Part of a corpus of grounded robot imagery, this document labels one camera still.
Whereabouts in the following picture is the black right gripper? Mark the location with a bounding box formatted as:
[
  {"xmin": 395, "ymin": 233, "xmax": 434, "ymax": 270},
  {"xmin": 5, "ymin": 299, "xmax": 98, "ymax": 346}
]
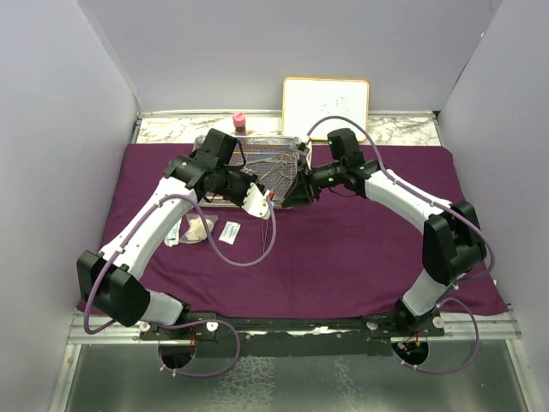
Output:
[{"xmin": 281, "ymin": 159, "xmax": 345, "ymax": 208}]

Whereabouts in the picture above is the white blue label packet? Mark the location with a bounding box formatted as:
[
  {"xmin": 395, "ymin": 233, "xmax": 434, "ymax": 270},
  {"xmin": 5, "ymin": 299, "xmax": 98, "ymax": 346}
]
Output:
[{"xmin": 219, "ymin": 221, "xmax": 241, "ymax": 245}]

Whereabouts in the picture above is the metal mesh tray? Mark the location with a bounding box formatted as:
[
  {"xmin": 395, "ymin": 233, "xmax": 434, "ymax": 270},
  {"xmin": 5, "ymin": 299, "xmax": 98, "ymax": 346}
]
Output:
[{"xmin": 192, "ymin": 135, "xmax": 304, "ymax": 210}]

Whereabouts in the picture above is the steel tweezers front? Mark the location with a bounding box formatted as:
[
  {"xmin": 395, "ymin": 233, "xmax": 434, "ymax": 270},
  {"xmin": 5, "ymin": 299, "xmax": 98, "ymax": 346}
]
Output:
[{"xmin": 262, "ymin": 221, "xmax": 269, "ymax": 255}]

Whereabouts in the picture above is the white gauze bag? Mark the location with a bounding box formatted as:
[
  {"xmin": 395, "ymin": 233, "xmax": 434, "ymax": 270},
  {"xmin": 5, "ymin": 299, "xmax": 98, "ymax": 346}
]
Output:
[{"xmin": 179, "ymin": 214, "xmax": 218, "ymax": 245}]

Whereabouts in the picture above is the purple cloth wrap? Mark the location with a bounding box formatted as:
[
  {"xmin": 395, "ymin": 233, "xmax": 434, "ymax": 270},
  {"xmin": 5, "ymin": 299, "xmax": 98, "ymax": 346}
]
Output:
[{"xmin": 101, "ymin": 143, "xmax": 508, "ymax": 319}]

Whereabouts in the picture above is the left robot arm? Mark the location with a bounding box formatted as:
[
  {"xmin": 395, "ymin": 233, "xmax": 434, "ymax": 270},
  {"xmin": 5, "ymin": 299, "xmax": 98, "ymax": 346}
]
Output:
[{"xmin": 76, "ymin": 129, "xmax": 271, "ymax": 339}]

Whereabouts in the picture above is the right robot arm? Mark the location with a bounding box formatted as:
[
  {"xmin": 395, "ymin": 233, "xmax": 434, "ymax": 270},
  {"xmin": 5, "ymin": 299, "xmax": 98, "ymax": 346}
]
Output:
[{"xmin": 281, "ymin": 128, "xmax": 486, "ymax": 336}]

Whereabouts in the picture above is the pink lid spice bottle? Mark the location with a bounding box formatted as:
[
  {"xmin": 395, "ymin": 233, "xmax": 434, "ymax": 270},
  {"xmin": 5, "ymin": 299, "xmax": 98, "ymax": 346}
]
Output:
[{"xmin": 232, "ymin": 112, "xmax": 247, "ymax": 136}]

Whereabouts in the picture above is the yellow framed whiteboard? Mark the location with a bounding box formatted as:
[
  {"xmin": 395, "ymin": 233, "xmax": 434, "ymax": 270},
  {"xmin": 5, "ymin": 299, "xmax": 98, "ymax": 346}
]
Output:
[{"xmin": 281, "ymin": 77, "xmax": 370, "ymax": 136}]

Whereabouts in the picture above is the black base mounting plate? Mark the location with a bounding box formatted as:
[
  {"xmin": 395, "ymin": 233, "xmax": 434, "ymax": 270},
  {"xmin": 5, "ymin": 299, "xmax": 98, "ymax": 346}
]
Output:
[{"xmin": 139, "ymin": 312, "xmax": 444, "ymax": 358}]

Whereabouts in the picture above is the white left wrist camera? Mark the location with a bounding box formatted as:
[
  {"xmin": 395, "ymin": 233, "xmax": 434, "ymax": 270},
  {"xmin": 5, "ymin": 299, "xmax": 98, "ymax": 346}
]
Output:
[{"xmin": 241, "ymin": 183, "xmax": 272, "ymax": 220}]

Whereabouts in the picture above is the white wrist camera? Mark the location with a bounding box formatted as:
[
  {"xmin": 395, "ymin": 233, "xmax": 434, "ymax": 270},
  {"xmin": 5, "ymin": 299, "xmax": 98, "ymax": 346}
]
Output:
[
  {"xmin": 292, "ymin": 136, "xmax": 312, "ymax": 167},
  {"xmin": 241, "ymin": 183, "xmax": 272, "ymax": 220}
]

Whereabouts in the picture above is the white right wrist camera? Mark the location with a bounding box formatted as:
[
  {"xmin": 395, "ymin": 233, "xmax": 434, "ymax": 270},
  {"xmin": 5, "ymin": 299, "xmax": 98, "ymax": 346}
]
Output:
[{"xmin": 292, "ymin": 136, "xmax": 312, "ymax": 167}]

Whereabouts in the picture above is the aluminium frame rail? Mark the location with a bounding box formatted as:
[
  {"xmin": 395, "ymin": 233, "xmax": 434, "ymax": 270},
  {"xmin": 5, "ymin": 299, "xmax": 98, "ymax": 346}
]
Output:
[{"xmin": 66, "ymin": 306, "xmax": 522, "ymax": 345}]

